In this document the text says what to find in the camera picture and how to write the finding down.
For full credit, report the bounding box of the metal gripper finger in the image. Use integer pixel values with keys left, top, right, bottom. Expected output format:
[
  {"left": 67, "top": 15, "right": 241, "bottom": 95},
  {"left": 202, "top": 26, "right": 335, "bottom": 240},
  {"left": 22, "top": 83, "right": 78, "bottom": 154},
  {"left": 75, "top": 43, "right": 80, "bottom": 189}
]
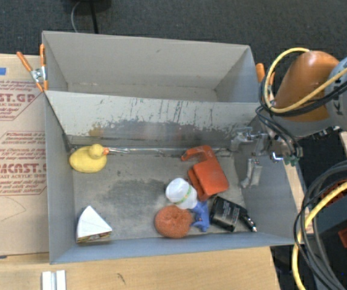
[
  {"left": 240, "top": 158, "right": 264, "bottom": 190},
  {"left": 230, "top": 127, "right": 252, "bottom": 151}
]

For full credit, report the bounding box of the black packet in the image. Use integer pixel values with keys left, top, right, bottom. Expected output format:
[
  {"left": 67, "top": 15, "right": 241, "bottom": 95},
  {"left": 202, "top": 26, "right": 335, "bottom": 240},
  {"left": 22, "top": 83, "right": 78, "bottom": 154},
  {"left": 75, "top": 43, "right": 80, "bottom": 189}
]
[{"left": 209, "top": 195, "right": 248, "bottom": 233}]

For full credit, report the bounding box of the black pen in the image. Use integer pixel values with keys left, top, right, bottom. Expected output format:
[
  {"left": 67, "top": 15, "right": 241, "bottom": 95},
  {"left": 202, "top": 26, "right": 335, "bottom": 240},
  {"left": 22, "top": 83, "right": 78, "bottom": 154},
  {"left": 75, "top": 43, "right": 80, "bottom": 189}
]
[{"left": 239, "top": 214, "right": 258, "bottom": 233}]

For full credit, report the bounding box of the blue toy figure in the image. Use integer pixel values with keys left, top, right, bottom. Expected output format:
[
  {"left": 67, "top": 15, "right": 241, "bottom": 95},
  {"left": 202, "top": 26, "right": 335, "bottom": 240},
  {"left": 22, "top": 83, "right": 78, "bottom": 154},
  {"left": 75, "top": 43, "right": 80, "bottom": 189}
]
[{"left": 189, "top": 200, "right": 212, "bottom": 233}]

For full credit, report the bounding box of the white cup with green band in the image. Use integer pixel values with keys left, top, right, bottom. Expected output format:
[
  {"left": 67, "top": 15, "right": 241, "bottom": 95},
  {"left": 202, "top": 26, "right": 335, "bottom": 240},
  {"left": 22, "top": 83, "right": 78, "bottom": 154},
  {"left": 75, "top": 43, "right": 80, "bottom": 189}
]
[{"left": 164, "top": 177, "right": 199, "bottom": 210}]

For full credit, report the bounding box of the orange scrubber ball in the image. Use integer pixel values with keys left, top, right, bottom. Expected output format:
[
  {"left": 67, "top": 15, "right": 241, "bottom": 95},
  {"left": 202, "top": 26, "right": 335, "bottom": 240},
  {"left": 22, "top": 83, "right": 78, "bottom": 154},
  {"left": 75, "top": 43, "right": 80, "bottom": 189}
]
[{"left": 154, "top": 204, "right": 194, "bottom": 239}]

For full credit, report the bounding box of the grey metal bin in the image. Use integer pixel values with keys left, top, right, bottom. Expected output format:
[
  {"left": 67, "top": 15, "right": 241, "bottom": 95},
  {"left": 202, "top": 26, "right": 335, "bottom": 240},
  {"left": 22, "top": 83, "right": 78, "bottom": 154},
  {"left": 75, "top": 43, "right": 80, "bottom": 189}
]
[{"left": 41, "top": 30, "right": 297, "bottom": 265}]

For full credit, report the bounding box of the yellow toy duck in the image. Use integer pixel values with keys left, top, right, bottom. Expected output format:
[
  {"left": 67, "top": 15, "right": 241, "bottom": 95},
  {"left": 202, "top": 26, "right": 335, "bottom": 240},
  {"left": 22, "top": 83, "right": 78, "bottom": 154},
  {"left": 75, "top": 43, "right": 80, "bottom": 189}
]
[{"left": 68, "top": 143, "right": 110, "bottom": 174}]

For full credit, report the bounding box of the white triangular toy sandwich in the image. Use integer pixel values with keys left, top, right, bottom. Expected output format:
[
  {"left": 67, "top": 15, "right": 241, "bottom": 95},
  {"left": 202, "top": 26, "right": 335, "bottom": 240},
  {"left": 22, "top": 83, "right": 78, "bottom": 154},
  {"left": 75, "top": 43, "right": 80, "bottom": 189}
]
[{"left": 76, "top": 205, "right": 114, "bottom": 244}]

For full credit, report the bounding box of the brown cardboard board, red print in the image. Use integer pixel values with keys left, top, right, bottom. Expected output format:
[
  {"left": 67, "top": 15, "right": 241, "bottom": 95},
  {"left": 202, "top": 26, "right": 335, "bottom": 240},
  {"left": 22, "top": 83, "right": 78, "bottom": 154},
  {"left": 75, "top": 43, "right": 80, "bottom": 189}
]
[{"left": 0, "top": 52, "right": 50, "bottom": 258}]

